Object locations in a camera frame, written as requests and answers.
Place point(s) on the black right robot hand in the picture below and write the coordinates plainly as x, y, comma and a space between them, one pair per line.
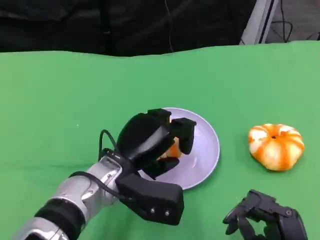
287, 222

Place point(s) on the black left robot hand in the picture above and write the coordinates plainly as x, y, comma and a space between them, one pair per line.
140, 135

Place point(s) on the orange white toy bread roll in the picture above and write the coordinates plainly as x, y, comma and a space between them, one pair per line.
172, 151
275, 150

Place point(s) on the lilac plate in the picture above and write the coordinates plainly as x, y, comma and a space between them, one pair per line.
202, 155

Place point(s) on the green table cloth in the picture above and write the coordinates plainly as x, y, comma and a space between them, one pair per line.
75, 87

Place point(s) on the black backdrop curtain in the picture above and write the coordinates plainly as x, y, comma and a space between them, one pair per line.
75, 25

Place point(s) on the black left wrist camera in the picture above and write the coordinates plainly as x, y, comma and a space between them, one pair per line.
155, 200

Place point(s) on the grey white frame post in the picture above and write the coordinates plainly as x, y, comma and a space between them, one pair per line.
257, 22

